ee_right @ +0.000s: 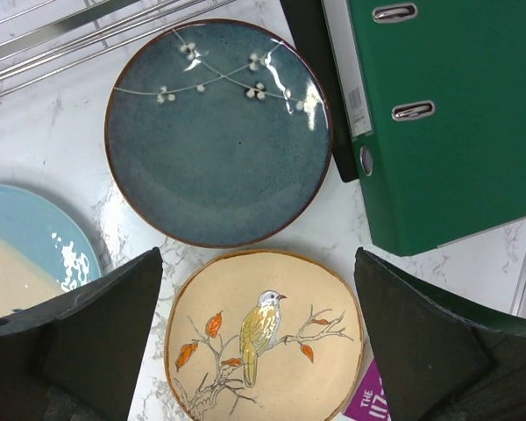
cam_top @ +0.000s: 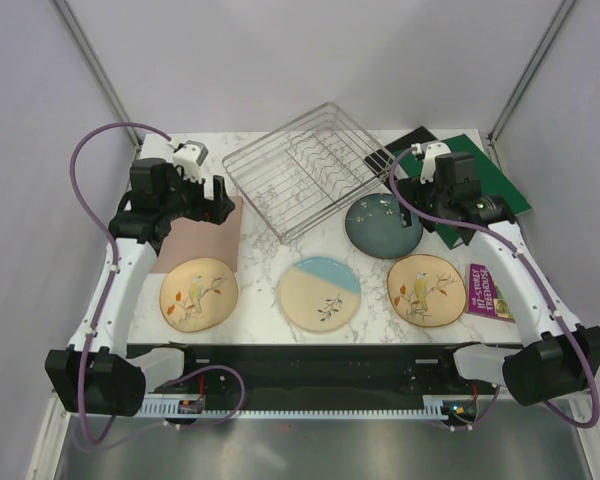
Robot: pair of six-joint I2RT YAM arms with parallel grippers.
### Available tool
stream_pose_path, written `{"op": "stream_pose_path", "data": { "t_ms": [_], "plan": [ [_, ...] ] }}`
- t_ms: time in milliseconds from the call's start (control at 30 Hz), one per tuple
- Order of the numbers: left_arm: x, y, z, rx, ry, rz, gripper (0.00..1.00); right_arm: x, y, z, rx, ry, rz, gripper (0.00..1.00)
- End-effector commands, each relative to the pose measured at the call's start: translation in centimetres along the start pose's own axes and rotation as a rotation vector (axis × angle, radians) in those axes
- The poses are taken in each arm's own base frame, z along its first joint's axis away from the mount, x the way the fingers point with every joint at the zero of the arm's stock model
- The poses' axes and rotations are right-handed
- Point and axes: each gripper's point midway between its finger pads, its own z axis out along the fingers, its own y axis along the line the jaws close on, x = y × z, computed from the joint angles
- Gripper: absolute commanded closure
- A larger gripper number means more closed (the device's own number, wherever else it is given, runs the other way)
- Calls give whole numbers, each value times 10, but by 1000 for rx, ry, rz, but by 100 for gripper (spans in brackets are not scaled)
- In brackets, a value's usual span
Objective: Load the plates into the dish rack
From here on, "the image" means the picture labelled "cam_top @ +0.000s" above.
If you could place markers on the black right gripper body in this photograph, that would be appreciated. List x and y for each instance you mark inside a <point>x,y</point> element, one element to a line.
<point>428,196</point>

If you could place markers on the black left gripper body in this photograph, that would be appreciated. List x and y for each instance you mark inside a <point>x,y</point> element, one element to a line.
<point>185,198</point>

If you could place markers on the dark teal floral plate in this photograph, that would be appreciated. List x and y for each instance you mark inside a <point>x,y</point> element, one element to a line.
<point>375,225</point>

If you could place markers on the beige bird plate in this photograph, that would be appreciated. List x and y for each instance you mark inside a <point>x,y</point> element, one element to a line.
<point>198,294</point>
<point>426,291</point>

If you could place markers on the metal wire dish rack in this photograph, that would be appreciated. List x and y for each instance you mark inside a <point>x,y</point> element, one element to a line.
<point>305,171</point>

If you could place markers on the blue and beige plate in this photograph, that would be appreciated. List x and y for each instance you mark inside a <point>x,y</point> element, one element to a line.
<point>319,294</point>

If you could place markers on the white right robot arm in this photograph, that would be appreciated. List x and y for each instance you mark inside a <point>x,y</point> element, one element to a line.
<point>559,355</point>

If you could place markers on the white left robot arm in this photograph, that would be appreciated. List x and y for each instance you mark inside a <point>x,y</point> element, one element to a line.
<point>93,374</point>

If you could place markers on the pink rectangular mat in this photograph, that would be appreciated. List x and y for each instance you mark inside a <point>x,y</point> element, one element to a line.
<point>189,240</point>

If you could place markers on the black flat folder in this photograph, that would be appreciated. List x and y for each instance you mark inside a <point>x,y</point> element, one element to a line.
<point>405,145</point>

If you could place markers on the purple treehouse book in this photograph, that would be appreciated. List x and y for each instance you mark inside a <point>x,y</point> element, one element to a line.
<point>484,296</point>

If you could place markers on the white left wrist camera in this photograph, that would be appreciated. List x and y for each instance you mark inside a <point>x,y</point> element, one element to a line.
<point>190,156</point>

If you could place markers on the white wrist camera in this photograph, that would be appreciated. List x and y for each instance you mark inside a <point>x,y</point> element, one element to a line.
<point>428,153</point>
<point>190,156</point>

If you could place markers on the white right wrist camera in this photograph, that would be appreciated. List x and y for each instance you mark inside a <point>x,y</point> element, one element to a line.
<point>428,153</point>

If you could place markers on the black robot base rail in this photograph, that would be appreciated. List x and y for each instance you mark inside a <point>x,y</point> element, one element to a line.
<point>325,376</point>

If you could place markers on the white slotted cable duct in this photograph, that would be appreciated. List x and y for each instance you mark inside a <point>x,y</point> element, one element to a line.
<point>193,407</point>

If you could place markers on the right aluminium frame post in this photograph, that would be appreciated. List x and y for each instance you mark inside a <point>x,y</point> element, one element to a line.
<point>532,67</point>

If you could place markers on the aluminium frame post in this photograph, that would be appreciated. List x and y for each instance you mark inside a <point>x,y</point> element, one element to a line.
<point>532,67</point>
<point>86,50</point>

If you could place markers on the left aluminium frame post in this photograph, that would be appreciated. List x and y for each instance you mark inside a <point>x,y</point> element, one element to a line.
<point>86,50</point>

